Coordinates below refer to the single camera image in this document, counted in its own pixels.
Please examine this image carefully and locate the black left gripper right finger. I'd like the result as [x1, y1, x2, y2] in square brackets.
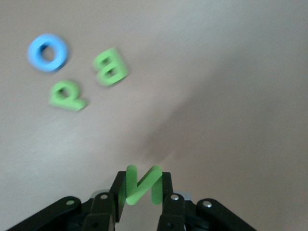
[157, 171, 257, 231]

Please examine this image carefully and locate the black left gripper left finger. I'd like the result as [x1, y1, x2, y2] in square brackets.
[7, 170, 128, 231]

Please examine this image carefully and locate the green letter N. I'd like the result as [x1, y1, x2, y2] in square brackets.
[125, 165, 163, 206]

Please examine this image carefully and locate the green letter P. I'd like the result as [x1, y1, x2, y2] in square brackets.
[48, 80, 88, 112]

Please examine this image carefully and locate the green letter B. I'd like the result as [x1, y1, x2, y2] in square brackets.
[92, 47, 130, 87]

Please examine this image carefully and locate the blue letter O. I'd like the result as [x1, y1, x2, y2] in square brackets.
[27, 33, 69, 73]

